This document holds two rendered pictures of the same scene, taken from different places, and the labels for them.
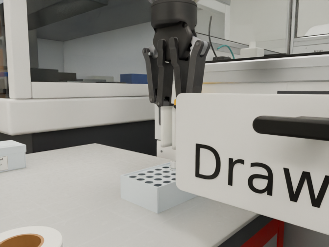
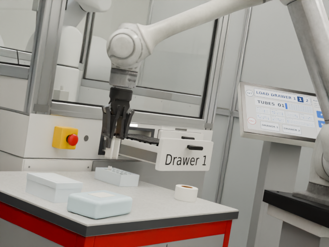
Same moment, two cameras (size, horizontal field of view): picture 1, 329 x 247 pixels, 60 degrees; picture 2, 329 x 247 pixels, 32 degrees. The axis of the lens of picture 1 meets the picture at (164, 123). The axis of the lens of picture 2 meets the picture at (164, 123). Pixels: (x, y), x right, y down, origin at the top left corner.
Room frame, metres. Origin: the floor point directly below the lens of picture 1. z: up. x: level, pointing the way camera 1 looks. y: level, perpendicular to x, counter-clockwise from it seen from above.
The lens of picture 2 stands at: (0.40, 1.87, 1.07)
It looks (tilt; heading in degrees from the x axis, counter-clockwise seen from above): 3 degrees down; 268
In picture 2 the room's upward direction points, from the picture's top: 9 degrees clockwise
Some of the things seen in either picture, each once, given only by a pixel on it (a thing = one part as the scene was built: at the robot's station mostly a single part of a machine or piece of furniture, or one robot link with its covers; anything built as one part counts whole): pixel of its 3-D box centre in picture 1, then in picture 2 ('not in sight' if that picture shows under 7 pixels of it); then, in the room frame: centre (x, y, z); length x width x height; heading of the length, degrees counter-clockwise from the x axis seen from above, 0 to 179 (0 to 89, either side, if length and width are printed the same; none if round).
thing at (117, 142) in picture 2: (179, 127); (115, 148); (0.47, -0.03, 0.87); 0.03 x 0.01 x 0.07; 136
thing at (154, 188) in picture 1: (166, 183); (116, 176); (0.45, 0.00, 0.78); 0.12 x 0.08 x 0.04; 136
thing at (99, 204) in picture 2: not in sight; (100, 203); (0.47, 0.48, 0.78); 0.15 x 0.10 x 0.04; 58
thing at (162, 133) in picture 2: not in sight; (180, 144); (0.22, -0.55, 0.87); 0.29 x 0.02 x 0.11; 47
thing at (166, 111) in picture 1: (167, 126); (109, 148); (0.49, -0.01, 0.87); 0.03 x 0.01 x 0.07; 136
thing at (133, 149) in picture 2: not in sight; (142, 147); (0.38, -0.27, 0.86); 0.40 x 0.26 x 0.06; 137
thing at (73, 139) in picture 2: not in sight; (72, 139); (0.62, -0.04, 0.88); 0.04 x 0.03 x 0.04; 47
